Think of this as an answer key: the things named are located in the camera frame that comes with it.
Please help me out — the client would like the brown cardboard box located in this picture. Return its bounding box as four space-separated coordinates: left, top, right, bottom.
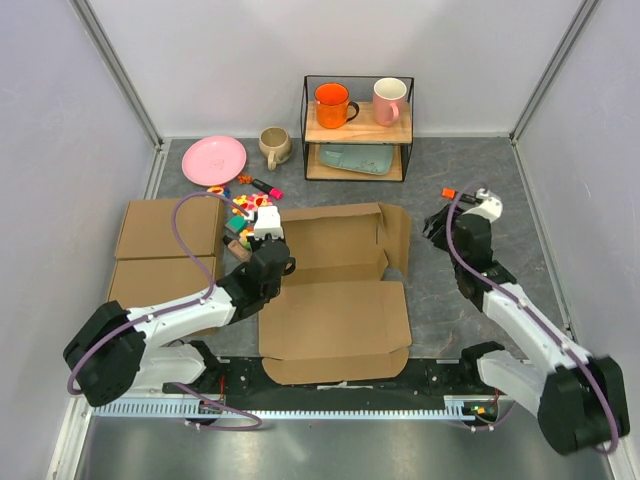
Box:
258 202 412 385

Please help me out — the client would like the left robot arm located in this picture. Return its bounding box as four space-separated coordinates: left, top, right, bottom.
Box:
63 237 296 407

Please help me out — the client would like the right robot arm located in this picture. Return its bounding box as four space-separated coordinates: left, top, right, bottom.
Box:
423 204 630 455

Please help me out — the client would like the folded flat cardboard box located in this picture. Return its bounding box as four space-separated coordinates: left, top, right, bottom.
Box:
107 197 225 308

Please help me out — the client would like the orange highlighter marker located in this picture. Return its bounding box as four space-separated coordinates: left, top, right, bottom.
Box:
441 188 478 205

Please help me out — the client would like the teal block toy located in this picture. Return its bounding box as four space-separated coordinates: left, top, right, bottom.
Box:
225 215 248 235

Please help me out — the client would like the pink petal smiley toy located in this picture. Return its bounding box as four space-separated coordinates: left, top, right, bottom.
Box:
233 193 272 211

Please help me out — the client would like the pink highlighter marker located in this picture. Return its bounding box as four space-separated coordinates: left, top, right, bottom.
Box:
251 178 284 200

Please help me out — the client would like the green ceramic tray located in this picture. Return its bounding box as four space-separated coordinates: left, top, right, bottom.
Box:
317 144 394 176

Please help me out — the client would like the small orange flower toy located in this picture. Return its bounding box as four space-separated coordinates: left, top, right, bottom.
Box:
236 173 253 185

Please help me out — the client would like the yellow red smiley toy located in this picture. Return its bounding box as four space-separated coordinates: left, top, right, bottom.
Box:
207 185 230 198

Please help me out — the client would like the beige ceramic mug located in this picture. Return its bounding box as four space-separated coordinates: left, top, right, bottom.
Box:
259 127 292 171

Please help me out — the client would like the pink plastic plate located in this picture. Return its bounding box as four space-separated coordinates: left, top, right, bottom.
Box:
181 136 247 186

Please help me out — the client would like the pink ceramic mug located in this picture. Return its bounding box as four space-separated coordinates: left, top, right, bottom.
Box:
373 77 408 127

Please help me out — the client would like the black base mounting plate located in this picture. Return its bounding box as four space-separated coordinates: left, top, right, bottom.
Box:
188 357 495 399

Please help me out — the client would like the orange enamel mug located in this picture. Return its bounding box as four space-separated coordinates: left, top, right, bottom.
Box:
314 82 360 129

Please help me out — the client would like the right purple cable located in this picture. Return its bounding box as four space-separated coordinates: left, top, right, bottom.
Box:
445 180 621 455

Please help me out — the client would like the purple cable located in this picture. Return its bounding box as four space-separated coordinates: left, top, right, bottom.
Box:
445 180 621 455
65 190 251 396

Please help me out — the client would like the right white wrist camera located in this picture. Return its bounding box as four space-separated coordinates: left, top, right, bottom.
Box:
465 188 503 223

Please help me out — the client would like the black wire shelf rack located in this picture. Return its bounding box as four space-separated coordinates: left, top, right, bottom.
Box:
300 75 415 182

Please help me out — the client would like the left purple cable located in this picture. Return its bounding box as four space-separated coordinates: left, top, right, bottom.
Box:
65 190 251 396

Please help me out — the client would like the grey slotted cable duct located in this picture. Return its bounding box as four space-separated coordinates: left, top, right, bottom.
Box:
93 395 474 421

